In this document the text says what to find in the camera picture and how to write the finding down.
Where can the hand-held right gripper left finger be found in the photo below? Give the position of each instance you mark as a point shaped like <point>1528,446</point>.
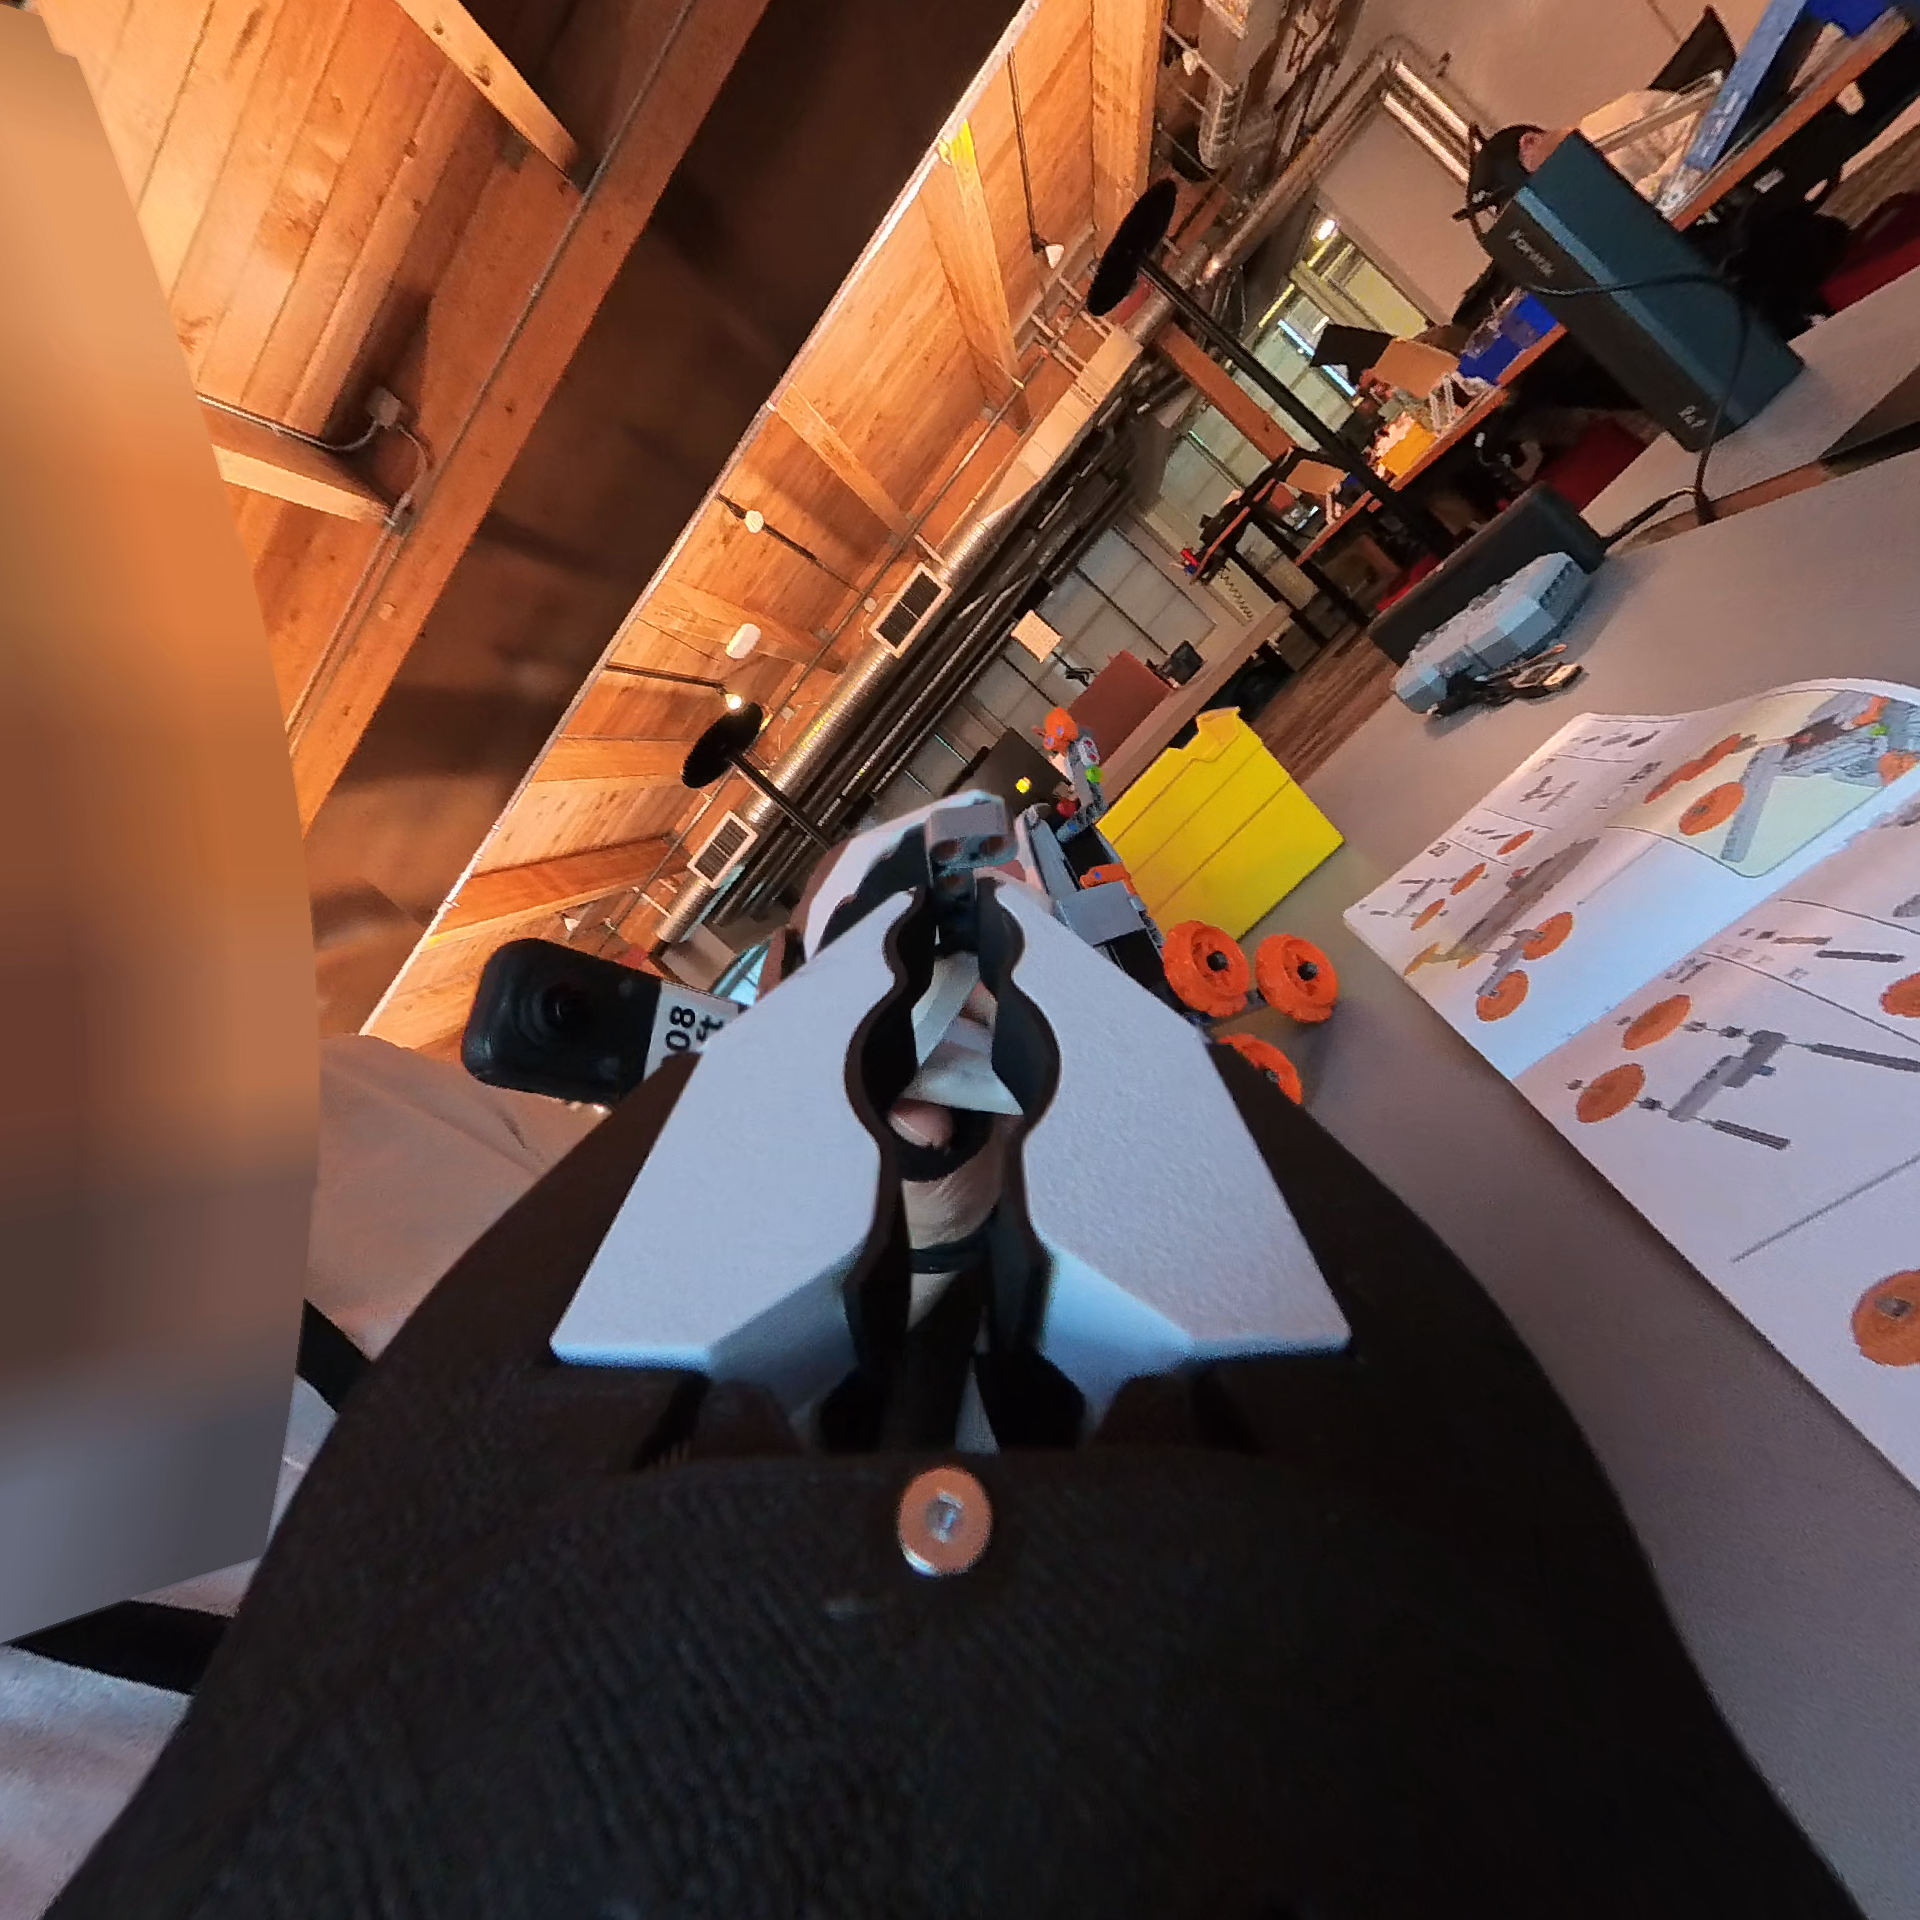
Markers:
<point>750,1171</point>

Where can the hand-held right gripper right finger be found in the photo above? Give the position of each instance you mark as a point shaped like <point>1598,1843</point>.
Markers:
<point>1170,1201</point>

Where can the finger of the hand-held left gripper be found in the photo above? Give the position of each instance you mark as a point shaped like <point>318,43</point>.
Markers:
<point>863,869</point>

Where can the dark grey toy brick piece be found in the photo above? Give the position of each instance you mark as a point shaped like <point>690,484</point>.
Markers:
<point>975,832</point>

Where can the person's left hand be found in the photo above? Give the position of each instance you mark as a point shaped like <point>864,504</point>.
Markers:
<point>945,1201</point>

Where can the white air vent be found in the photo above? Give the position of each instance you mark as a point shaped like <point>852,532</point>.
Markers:
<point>723,848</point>
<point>908,608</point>

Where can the black television screen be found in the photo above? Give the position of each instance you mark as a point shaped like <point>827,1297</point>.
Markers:
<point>1003,764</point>

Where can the black pole with disc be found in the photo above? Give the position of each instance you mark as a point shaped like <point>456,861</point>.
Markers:
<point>1130,247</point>
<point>720,749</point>

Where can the person in white shirt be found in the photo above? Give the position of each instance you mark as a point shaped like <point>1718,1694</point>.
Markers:
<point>434,1171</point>

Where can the grey orange toy rover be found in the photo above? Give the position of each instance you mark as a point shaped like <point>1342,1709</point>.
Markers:
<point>1103,902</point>

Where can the yellow storage bin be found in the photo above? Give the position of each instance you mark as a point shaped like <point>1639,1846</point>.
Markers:
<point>1201,811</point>
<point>1299,862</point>

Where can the open instruction booklet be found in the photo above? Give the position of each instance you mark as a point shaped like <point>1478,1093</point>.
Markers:
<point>1724,1049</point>

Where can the grey toy controller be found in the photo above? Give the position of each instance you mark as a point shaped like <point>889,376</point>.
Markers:
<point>1516,608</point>

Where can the black power adapter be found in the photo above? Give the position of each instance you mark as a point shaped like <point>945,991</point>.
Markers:
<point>1484,556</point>

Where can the wooden workbench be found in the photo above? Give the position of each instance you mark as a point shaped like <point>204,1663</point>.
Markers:
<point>1499,395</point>

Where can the red storage bin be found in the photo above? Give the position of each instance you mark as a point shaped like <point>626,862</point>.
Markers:
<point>1590,459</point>

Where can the blue storage bin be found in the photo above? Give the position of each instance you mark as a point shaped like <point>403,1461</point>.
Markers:
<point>1507,331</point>

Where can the dark green tall box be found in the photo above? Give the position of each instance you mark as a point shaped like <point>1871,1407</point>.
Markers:
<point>1634,300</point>

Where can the light grey table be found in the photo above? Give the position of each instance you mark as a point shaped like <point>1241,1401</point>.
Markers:
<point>1846,359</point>

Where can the silver ventilation duct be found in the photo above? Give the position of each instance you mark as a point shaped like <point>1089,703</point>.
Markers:
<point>840,750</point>

